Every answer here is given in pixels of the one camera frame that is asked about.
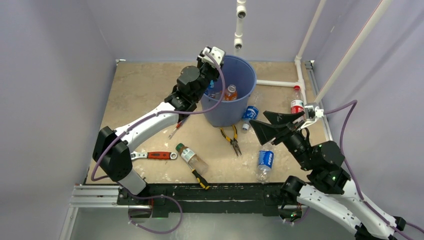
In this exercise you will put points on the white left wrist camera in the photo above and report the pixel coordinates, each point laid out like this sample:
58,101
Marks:
211,54

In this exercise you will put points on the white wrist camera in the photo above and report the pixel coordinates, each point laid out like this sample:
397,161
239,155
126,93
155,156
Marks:
211,54
312,112

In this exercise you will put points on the blue plastic bin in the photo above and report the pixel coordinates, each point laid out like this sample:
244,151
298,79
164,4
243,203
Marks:
240,81

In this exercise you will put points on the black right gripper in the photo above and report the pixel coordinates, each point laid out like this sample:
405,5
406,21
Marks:
264,131

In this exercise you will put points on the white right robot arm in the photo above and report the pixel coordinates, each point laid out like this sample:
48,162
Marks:
330,189

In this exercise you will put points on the Pepsi bottle blue label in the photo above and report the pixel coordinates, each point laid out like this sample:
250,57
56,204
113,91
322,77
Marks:
210,91

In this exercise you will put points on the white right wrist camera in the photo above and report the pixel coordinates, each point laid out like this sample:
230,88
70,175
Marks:
312,112

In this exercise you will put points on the yellow handled pliers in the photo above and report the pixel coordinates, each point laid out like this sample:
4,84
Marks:
233,140

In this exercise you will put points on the red handled adjustable wrench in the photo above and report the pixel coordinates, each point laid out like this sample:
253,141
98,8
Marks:
154,155

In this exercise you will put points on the aluminium frame rail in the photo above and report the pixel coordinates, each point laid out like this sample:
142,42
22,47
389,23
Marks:
93,214

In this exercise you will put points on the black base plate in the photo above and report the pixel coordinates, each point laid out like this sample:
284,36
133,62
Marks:
221,198

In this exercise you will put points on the orange tea bottle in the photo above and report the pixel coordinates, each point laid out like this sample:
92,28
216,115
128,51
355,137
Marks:
230,93

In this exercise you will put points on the overhead white camera mount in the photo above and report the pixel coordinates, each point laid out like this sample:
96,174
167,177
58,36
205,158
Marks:
241,12

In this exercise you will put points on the Starbucks bottle green cap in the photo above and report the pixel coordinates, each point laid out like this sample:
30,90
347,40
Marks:
192,159

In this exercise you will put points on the clear bottle white cap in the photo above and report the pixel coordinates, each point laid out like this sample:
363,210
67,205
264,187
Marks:
251,112

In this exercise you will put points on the red label bottle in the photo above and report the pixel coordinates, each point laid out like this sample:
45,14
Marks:
297,103

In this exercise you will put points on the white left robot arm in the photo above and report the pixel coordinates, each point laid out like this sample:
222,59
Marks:
113,148

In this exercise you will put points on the white pipe frame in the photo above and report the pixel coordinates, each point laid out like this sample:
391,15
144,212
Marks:
275,31

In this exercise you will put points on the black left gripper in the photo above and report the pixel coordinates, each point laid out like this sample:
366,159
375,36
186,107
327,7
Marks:
200,64

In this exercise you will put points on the small clear bottle blue cap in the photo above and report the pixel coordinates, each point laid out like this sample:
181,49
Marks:
265,163

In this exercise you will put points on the blue red screwdriver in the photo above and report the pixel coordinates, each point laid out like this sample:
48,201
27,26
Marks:
178,125

